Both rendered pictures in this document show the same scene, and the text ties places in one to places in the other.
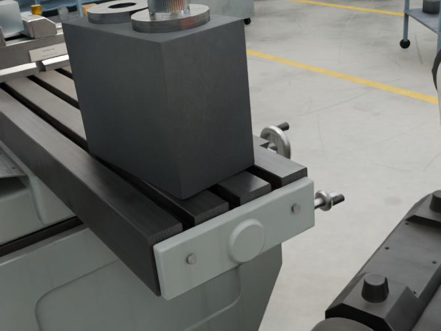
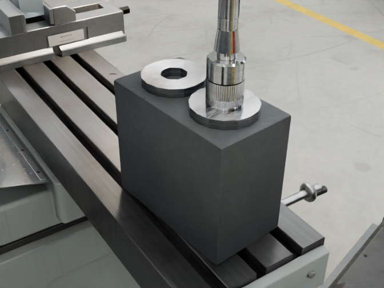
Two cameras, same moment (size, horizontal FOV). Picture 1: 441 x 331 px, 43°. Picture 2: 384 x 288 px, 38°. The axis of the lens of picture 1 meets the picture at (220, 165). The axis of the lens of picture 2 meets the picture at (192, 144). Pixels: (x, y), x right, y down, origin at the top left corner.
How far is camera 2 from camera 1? 25 cm
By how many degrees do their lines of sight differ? 8
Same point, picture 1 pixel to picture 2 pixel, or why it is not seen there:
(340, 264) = not seen: hidden behind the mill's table
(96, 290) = (99, 274)
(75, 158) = (109, 192)
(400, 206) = (368, 173)
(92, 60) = (143, 124)
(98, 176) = (134, 220)
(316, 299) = not seen: hidden behind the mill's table
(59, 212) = (76, 213)
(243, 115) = (275, 191)
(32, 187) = (55, 192)
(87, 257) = (95, 248)
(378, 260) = (356, 268)
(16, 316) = not seen: outside the picture
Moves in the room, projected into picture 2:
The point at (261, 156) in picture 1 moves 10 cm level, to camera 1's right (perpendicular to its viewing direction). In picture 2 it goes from (282, 216) to (351, 216)
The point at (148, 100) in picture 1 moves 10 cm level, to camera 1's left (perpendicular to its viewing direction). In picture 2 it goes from (198, 182) to (116, 183)
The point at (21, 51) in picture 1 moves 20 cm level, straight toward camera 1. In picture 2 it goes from (40, 37) to (53, 77)
